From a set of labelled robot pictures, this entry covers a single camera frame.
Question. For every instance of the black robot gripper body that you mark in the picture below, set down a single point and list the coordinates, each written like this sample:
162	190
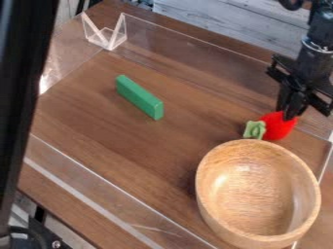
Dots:
307	74

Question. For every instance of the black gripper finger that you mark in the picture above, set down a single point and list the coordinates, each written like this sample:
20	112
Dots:
285	97
296	104

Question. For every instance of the red plush tomato toy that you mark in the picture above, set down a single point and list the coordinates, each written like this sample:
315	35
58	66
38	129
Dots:
270	127

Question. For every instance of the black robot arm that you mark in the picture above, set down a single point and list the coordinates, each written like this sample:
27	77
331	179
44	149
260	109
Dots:
320	20

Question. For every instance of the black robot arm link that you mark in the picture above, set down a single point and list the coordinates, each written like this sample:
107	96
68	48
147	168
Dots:
27	22

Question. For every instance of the wooden bowl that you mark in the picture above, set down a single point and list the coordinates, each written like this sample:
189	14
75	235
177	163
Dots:
257	193

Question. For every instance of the green rectangular block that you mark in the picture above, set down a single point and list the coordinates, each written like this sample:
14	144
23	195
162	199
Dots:
139	97

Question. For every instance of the black clamp under table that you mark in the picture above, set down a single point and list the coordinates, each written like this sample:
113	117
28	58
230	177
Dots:
30	234

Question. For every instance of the clear acrylic tray enclosure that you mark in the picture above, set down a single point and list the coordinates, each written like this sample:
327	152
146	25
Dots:
107	169

